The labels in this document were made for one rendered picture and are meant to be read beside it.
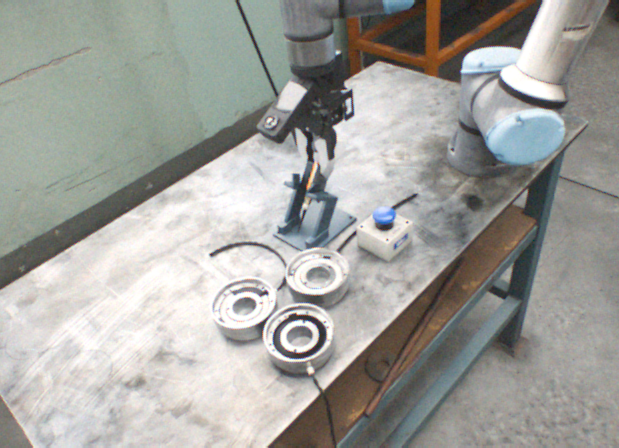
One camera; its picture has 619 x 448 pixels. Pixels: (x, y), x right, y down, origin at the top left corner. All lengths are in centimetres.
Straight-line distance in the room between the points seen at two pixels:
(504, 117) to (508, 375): 103
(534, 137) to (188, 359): 65
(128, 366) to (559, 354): 135
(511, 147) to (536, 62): 14
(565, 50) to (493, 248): 58
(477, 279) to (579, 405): 65
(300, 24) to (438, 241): 44
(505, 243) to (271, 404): 77
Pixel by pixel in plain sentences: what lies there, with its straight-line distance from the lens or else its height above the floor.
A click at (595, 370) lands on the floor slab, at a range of 186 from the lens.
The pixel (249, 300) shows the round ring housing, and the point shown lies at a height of 82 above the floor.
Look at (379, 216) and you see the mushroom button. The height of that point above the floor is 87.
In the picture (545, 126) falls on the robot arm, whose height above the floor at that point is 99.
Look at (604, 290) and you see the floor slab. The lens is 208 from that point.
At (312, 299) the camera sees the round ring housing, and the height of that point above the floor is 83.
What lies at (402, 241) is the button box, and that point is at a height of 82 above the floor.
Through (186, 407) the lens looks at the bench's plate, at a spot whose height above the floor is 80.
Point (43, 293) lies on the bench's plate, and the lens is 108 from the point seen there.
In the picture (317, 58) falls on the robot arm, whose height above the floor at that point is 114.
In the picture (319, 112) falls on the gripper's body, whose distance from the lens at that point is 85.
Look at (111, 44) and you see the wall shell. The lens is 235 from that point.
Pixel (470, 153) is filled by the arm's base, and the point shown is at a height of 85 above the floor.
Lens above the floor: 146
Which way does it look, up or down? 41 degrees down
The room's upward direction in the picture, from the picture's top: 9 degrees counter-clockwise
